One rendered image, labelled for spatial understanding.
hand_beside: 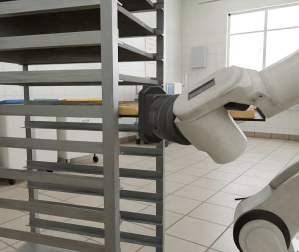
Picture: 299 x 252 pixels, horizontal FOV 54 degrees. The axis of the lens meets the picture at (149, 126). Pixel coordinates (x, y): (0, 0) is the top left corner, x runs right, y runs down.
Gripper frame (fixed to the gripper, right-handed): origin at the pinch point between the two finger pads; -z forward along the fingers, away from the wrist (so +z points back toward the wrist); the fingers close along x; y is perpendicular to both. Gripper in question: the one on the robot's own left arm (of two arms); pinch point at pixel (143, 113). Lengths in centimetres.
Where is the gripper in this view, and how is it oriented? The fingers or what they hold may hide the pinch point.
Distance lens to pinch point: 65.3
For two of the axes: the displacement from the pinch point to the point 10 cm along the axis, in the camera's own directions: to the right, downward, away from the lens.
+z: 4.6, 1.1, -8.8
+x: 0.1, -9.9, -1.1
